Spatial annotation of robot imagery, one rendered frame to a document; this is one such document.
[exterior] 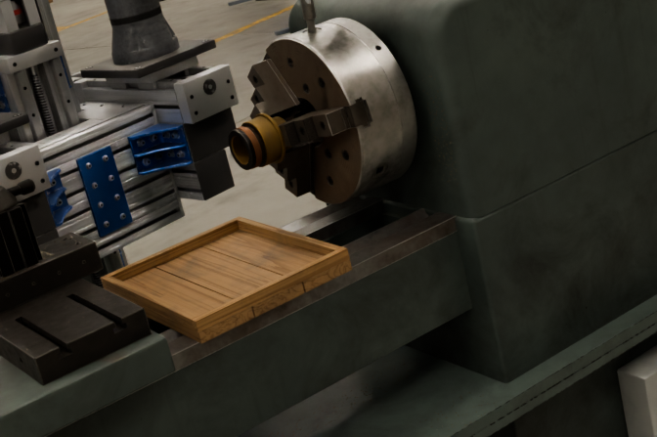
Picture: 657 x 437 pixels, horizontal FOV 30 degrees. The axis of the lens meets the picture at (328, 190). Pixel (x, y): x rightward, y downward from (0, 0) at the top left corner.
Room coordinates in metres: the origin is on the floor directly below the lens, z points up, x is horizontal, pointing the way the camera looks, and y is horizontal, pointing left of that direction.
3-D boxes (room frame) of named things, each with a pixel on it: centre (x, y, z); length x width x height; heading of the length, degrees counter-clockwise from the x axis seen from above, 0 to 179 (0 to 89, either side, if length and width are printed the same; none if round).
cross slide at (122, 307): (1.84, 0.50, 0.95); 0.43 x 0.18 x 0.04; 31
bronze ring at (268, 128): (2.07, 0.09, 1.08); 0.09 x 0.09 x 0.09; 31
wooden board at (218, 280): (2.00, 0.21, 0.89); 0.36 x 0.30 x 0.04; 31
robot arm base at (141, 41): (2.73, 0.32, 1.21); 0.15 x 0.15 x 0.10
